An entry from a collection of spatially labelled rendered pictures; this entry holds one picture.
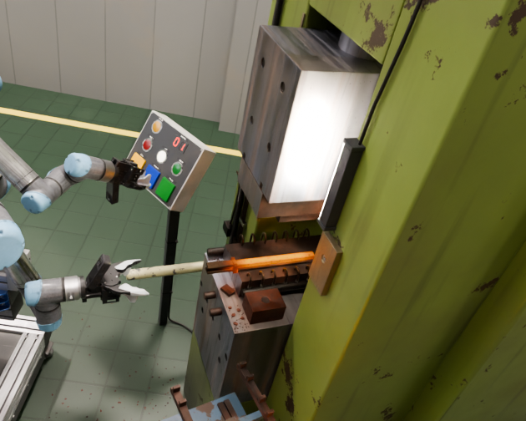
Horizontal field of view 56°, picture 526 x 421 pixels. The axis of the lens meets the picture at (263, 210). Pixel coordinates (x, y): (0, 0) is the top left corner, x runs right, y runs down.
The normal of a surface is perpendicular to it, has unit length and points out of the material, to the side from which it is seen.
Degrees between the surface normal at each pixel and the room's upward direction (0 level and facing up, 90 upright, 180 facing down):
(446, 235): 90
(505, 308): 90
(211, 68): 90
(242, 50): 90
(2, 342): 0
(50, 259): 0
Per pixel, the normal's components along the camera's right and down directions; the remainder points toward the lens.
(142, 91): -0.04, 0.61
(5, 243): 0.73, 0.46
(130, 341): 0.18, -0.78
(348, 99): 0.33, 0.63
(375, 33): -0.93, 0.07
